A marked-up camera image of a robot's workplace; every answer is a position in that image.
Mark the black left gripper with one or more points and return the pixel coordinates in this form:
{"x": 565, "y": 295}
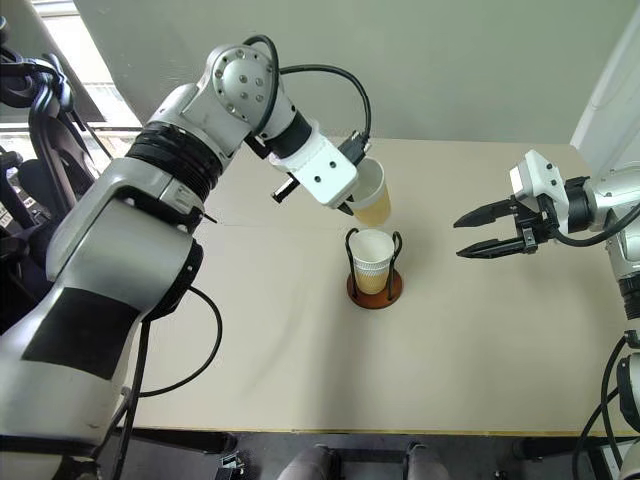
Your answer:
{"x": 285, "y": 189}

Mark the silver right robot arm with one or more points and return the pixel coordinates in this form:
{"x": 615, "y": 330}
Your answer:
{"x": 625, "y": 200}

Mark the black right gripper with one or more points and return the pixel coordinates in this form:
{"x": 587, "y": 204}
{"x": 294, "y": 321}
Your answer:
{"x": 542, "y": 220}

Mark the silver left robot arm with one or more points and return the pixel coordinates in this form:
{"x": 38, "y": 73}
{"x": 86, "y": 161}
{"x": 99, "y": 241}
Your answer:
{"x": 125, "y": 250}

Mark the grey rounded shape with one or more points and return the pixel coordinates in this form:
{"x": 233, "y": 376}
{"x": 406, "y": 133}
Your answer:
{"x": 425, "y": 462}
{"x": 307, "y": 465}

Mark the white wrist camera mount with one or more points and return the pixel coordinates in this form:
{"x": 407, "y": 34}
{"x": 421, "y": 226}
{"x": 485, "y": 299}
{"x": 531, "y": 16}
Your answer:
{"x": 535, "y": 175}
{"x": 325, "y": 172}

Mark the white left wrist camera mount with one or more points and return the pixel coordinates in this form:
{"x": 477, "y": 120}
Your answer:
{"x": 325, "y": 172}

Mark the black window railing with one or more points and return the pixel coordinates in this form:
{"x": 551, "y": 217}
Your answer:
{"x": 115, "y": 129}

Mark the black table frame bar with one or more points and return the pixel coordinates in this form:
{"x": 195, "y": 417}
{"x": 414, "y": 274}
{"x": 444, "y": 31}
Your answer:
{"x": 175, "y": 441}

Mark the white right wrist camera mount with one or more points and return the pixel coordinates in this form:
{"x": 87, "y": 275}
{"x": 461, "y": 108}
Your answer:
{"x": 535, "y": 175}

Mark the black chair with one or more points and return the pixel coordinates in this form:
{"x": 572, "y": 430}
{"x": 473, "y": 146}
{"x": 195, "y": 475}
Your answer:
{"x": 50, "y": 150}

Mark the small metal clamp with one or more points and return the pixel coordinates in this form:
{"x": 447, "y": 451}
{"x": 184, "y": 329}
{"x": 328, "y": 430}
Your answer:
{"x": 231, "y": 461}

